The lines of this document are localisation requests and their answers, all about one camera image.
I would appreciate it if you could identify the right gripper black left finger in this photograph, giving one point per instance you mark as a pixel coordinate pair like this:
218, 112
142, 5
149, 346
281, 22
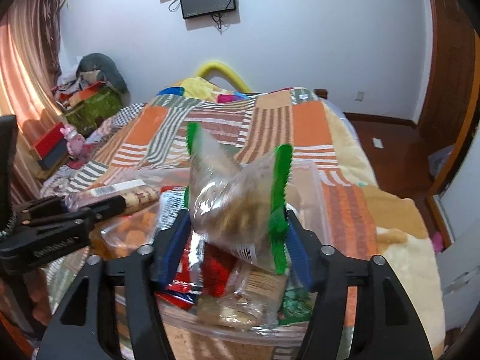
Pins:
84, 325

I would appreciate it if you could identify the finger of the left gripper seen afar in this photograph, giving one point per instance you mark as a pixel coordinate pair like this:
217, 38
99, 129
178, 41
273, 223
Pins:
93, 206

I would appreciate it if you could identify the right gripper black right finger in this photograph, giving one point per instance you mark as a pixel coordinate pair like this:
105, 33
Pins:
386, 323

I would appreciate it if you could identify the orange fried snack bag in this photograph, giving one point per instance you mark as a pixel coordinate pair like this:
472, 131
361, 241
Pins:
120, 236

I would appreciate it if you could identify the long clear cookie sleeve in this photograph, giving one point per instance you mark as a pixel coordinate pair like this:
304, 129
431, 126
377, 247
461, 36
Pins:
136, 193

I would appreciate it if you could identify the green-edged clear snack bag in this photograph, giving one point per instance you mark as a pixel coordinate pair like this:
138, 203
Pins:
239, 208

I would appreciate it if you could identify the red snack packet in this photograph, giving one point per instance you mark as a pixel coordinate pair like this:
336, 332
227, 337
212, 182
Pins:
188, 267

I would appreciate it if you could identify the patchwork striped blanket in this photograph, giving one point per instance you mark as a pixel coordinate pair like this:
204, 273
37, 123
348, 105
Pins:
364, 219

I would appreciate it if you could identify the red gift box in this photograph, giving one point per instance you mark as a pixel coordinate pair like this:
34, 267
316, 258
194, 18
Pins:
50, 148

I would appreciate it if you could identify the pink plush toy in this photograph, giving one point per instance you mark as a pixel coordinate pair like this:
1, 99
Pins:
75, 141

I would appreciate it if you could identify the clear tan-label biscuit pack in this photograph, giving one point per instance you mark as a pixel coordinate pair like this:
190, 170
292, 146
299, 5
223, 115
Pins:
251, 299

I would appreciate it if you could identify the green patterned bag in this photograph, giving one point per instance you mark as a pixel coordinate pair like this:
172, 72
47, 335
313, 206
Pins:
89, 114

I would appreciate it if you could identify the clear plastic storage bin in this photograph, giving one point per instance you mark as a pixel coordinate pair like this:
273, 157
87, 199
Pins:
306, 198

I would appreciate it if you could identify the white mini fridge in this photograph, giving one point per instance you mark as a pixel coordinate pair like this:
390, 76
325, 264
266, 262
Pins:
459, 263

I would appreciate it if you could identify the striped orange curtain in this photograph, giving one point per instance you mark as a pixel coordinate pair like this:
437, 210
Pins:
29, 69

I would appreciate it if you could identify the yellow pillow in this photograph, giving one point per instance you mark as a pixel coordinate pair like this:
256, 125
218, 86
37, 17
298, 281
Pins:
215, 82

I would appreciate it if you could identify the brown wooden door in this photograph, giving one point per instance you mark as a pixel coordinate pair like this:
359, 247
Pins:
450, 108

